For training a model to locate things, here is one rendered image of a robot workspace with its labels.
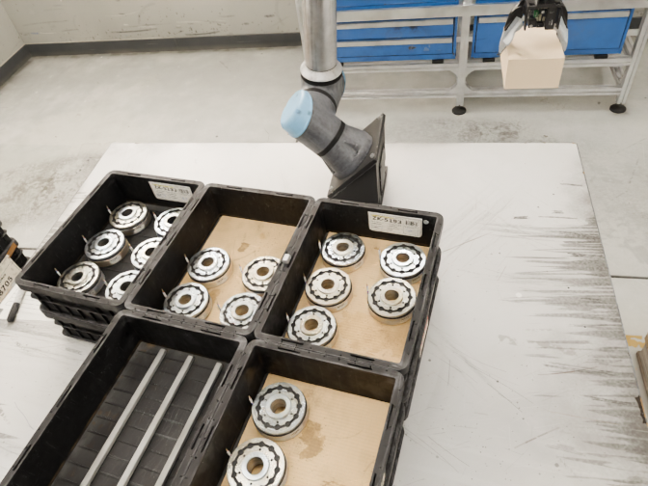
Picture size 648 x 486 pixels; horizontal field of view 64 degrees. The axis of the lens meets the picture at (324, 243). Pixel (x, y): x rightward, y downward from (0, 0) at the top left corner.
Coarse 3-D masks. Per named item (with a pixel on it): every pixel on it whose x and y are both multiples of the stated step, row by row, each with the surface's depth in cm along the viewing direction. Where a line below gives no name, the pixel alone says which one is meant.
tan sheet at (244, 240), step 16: (224, 224) 136; (240, 224) 135; (256, 224) 134; (272, 224) 133; (208, 240) 132; (224, 240) 131; (240, 240) 131; (256, 240) 130; (272, 240) 129; (288, 240) 129; (240, 256) 127; (256, 256) 126; (240, 272) 124; (208, 288) 121; (224, 288) 121; (240, 288) 120; (208, 320) 115
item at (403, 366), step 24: (312, 216) 119; (432, 216) 114; (432, 240) 110; (288, 264) 110; (432, 264) 105; (264, 312) 102; (264, 336) 99; (408, 336) 95; (360, 360) 93; (384, 360) 92; (408, 360) 91
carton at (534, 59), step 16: (528, 32) 125; (544, 32) 124; (512, 48) 121; (528, 48) 120; (544, 48) 119; (560, 48) 118; (512, 64) 119; (528, 64) 118; (544, 64) 117; (560, 64) 117; (512, 80) 122; (528, 80) 121; (544, 80) 120
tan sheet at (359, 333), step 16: (368, 240) 125; (384, 240) 125; (320, 256) 124; (368, 256) 122; (352, 272) 119; (368, 272) 119; (368, 288) 116; (416, 288) 114; (304, 304) 115; (352, 304) 113; (336, 320) 111; (352, 320) 110; (368, 320) 110; (352, 336) 108; (368, 336) 107; (384, 336) 107; (400, 336) 106; (352, 352) 105; (368, 352) 105; (384, 352) 104; (400, 352) 104
